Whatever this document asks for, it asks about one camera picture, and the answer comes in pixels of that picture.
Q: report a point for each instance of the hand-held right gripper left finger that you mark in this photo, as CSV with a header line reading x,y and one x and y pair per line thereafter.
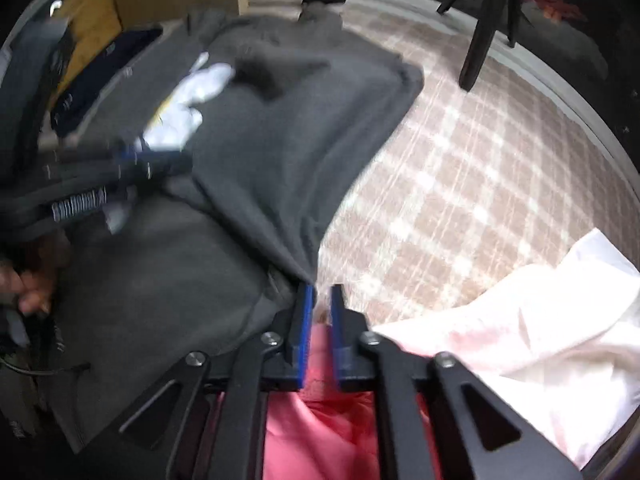
x,y
303,330

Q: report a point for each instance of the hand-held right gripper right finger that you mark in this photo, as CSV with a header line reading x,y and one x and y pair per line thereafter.
x,y
339,332

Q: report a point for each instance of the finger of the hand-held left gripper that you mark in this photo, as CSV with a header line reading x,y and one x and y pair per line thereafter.
x,y
130,165
82,205

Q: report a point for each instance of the grey t-shirt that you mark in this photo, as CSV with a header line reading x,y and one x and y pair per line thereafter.
x,y
275,160

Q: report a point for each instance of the person's left hand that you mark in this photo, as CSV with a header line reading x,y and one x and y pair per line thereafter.
x,y
30,290

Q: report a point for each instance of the black t-shirt white logo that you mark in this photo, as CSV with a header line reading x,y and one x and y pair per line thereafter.
x,y
100,75

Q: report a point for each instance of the pine plank board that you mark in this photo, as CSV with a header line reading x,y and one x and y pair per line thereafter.
x,y
92,15

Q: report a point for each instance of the red cloth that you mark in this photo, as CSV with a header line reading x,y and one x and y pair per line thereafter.
x,y
320,435

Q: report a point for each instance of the beige plaid rug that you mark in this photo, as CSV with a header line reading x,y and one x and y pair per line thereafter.
x,y
450,185

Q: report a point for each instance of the cream cloth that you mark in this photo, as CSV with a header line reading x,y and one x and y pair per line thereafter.
x,y
550,335

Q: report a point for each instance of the black tripod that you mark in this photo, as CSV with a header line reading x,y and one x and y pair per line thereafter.
x,y
482,45

